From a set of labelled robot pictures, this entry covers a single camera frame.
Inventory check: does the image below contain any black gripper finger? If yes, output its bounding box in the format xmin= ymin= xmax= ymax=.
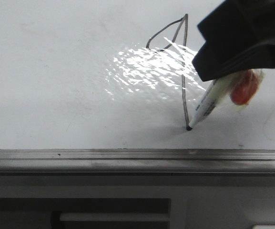
xmin=192 ymin=0 xmax=275 ymax=82

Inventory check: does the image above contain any red round magnet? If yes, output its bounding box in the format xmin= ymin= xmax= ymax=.
xmin=230 ymin=70 xmax=260 ymax=106

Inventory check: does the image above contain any white black-tipped whiteboard marker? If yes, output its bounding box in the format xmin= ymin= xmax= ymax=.
xmin=186 ymin=74 xmax=234 ymax=131

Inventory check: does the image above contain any white whiteboard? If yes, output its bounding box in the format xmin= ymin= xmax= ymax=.
xmin=0 ymin=0 xmax=275 ymax=149

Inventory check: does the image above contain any grey aluminium whiteboard tray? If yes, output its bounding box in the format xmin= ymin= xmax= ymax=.
xmin=0 ymin=149 xmax=275 ymax=174

